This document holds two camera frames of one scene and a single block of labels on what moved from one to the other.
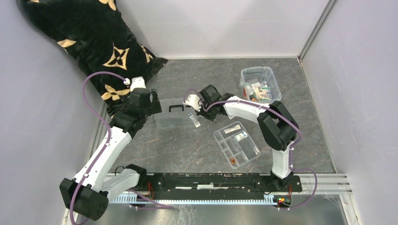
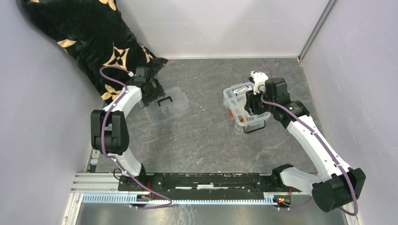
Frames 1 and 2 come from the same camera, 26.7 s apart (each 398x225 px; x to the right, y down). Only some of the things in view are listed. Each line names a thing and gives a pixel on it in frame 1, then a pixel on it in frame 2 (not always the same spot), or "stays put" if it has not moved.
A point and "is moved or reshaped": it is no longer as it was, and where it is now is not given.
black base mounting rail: [180, 183] stays put
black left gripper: [154, 107] -> [157, 92]
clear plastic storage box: [260, 85] is moved or reshaped
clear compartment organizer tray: [237, 144] is moved or reshaped
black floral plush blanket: [93, 34] stays put
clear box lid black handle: [173, 113] is moved or reshaped
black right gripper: [211, 117] -> [250, 105]
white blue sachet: [241, 136] -> [245, 89]
